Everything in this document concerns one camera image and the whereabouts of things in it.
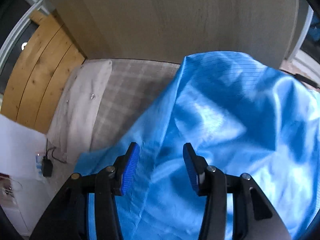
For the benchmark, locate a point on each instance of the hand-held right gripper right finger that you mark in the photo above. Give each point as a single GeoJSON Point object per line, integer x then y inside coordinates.
{"type": "Point", "coordinates": [190, 165]}

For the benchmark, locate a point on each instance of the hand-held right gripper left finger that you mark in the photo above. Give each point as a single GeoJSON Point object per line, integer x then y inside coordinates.
{"type": "Point", "coordinates": [130, 165]}

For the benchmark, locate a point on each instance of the blue garment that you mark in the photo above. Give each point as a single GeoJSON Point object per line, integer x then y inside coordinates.
{"type": "Point", "coordinates": [225, 117]}

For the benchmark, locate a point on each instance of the plaid woven mat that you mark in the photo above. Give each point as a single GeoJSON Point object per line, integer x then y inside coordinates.
{"type": "Point", "coordinates": [135, 90]}

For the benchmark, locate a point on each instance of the folded beige garment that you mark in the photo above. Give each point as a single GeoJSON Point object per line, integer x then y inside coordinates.
{"type": "Point", "coordinates": [77, 110]}

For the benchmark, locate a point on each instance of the black power adapter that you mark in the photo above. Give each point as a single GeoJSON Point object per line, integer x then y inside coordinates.
{"type": "Point", "coordinates": [47, 167]}

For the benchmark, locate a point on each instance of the white power strip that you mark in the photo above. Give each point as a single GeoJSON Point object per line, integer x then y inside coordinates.
{"type": "Point", "coordinates": [38, 163]}

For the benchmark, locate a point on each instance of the pine wood board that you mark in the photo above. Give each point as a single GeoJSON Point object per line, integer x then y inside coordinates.
{"type": "Point", "coordinates": [37, 80]}

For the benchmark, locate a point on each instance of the large light wood panel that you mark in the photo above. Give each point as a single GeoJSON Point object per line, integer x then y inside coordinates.
{"type": "Point", "coordinates": [175, 17]}

